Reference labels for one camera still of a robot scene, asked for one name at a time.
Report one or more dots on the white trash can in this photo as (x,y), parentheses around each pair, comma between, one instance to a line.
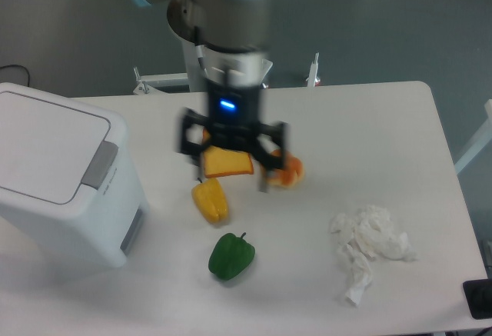
(67,178)

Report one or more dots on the green bell pepper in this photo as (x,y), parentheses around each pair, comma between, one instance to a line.
(231,255)

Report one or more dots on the white clamp post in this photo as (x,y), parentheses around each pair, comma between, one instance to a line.
(313,79)

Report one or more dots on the crumpled white tissue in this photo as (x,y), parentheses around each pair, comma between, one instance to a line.
(364,237)

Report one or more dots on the knotted bread roll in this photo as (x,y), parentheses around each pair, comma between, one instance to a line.
(292,174)

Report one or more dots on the orange toast slice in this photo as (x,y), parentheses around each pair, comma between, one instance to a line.
(219,162)

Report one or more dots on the white table leg frame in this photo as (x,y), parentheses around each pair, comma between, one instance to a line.
(477,142)

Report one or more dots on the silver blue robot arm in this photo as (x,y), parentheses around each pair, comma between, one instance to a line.
(230,39)

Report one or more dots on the black device at edge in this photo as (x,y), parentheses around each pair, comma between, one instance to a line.
(478,296)

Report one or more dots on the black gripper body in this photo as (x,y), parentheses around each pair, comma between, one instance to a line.
(233,120)

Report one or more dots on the yellow bell pepper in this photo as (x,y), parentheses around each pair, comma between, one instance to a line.
(209,198)

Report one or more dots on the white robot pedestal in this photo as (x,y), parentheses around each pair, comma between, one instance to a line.
(161,80)

